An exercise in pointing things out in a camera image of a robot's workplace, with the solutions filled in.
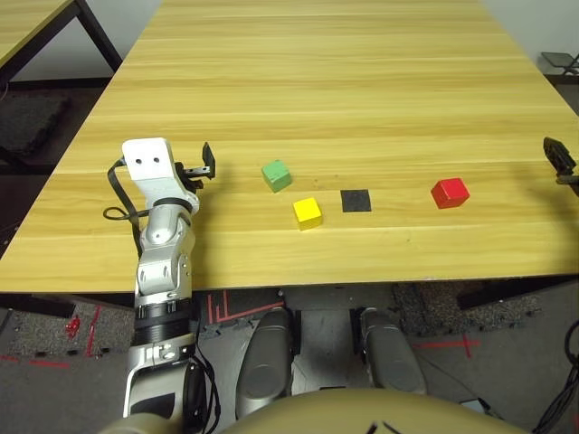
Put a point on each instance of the black square marker pad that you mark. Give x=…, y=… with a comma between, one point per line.
x=356, y=200

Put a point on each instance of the grey left robot leg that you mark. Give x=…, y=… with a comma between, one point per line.
x=264, y=361

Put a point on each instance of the green wooden block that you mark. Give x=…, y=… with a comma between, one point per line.
x=277, y=174

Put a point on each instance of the red wooden block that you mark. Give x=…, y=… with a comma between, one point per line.
x=450, y=192

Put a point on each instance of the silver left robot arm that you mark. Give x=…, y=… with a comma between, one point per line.
x=160, y=271

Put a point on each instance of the yellow wooden block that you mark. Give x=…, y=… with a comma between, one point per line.
x=307, y=210

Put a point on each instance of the black foam floor mat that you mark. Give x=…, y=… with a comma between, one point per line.
x=27, y=122

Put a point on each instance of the speckled dark floor mat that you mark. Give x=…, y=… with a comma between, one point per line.
x=452, y=312
x=45, y=330

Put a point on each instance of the tan robot torso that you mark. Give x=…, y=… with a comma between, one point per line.
x=316, y=413

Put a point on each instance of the grey robot leg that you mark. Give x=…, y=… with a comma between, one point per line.
x=264, y=361
x=393, y=357

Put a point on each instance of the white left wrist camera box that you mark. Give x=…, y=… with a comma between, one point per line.
x=147, y=158

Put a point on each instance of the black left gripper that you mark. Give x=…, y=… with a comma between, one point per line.
x=190, y=176

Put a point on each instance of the wooden side table black legs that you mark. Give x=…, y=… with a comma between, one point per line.
x=27, y=22

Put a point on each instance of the black tripod stand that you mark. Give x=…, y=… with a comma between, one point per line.
x=561, y=61

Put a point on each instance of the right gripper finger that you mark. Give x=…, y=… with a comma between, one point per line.
x=561, y=160

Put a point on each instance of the grey right robot leg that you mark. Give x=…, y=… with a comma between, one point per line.
x=393, y=357

